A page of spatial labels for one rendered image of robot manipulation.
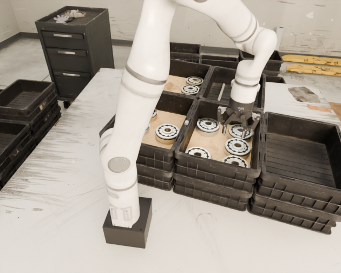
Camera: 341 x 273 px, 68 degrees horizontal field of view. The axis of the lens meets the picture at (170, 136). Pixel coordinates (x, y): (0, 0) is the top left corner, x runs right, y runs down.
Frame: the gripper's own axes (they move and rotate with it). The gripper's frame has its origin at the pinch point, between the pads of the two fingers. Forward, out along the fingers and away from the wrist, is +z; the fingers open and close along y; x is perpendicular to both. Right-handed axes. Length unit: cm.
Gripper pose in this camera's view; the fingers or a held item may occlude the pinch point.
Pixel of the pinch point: (233, 132)
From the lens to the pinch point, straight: 90.1
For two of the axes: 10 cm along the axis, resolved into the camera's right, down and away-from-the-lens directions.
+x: 3.2, -5.9, 7.4
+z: -0.4, 7.8, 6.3
